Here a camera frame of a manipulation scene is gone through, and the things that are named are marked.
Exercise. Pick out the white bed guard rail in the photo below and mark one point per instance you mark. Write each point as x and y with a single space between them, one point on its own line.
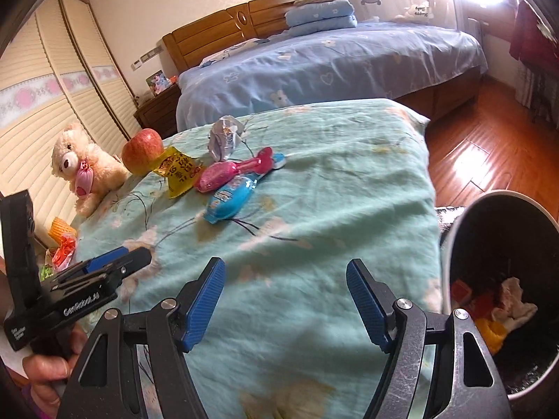
438 13

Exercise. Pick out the red apple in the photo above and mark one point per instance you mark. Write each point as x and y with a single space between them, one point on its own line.
141 151

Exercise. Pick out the folded blue quilt stack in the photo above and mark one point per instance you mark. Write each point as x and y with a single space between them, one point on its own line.
311 16

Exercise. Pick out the silver foil mat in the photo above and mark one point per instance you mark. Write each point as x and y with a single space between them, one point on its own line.
447 215

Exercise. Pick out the red snack bag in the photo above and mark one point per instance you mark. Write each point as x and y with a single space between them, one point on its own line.
477 304

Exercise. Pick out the yellow snack bag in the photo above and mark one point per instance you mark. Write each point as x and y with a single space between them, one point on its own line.
181 171

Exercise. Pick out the red white candy wrapper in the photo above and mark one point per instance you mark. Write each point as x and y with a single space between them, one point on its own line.
63 256

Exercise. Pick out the pink toy package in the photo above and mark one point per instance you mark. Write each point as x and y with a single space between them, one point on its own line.
220 173

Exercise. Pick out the cream teddy bear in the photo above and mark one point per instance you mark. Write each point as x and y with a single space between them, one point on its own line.
91 172

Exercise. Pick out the orange foam cup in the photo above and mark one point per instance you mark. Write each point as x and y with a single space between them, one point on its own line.
59 229

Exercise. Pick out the silver wrapper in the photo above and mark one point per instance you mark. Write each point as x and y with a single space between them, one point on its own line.
224 137

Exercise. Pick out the cream louvered wardrobe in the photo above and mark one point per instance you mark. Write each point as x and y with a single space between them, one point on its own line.
56 71

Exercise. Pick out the teal floral bed sheet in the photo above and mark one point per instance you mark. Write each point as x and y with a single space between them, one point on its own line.
286 340

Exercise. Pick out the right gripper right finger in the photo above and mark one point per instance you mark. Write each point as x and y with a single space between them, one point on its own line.
374 302

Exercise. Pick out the person's left hand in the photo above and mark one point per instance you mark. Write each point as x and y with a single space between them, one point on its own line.
42 371

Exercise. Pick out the blue toy package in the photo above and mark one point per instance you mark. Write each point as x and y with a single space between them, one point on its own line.
227 201

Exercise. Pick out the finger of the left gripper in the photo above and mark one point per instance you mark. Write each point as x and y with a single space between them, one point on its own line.
99 262
128 264

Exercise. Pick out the dark red hanging coat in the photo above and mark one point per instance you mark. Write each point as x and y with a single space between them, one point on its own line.
529 45

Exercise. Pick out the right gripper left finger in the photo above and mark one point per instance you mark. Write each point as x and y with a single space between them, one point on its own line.
198 300

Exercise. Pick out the blue bed cover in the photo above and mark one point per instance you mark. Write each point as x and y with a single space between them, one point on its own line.
373 59

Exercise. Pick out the white pillow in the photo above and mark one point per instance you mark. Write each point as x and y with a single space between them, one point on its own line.
232 51

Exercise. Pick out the wooden headboard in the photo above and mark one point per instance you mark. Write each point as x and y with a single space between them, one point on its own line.
191 43

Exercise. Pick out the wooden nightstand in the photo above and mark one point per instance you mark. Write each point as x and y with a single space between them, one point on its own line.
159 113

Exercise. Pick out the white tissue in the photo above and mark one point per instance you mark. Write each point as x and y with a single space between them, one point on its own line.
512 312

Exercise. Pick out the framed photo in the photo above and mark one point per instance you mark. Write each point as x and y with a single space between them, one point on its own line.
158 82

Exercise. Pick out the green snack packet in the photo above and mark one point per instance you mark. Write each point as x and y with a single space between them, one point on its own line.
45 272

